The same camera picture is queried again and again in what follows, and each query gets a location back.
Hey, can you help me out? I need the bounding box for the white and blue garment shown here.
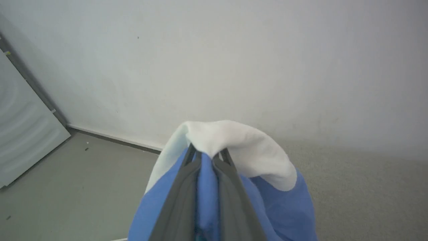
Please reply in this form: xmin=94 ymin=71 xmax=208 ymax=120
xmin=128 ymin=120 xmax=318 ymax=241

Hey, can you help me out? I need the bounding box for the white appliance side panel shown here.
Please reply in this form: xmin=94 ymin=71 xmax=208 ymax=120
xmin=0 ymin=50 xmax=71 ymax=188

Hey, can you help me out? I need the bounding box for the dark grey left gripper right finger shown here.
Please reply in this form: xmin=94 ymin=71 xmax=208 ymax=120
xmin=212 ymin=148 xmax=267 ymax=241

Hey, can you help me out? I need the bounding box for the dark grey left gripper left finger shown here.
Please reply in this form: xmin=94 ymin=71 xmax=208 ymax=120
xmin=149 ymin=143 xmax=202 ymax=241

